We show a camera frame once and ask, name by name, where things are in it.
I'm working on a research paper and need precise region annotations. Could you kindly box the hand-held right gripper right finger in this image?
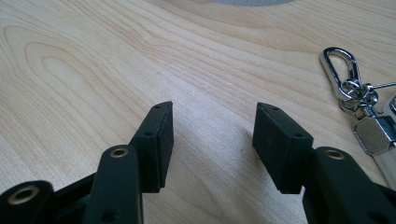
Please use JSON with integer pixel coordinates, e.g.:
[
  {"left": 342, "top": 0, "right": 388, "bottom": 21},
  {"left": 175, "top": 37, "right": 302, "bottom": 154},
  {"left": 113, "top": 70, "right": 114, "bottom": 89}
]
[{"left": 251, "top": 102, "right": 316, "bottom": 195}]

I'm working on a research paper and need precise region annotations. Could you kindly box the silver metal keychain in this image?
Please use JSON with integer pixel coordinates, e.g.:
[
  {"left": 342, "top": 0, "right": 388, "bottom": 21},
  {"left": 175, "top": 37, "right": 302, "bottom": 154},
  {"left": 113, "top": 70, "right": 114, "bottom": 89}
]
[{"left": 318, "top": 47, "right": 396, "bottom": 190}]

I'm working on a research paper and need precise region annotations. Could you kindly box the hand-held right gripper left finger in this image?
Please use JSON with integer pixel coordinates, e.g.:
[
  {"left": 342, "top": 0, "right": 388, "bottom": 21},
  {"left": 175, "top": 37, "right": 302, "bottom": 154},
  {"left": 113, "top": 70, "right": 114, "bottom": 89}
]
[{"left": 128, "top": 100, "right": 175, "bottom": 194}]

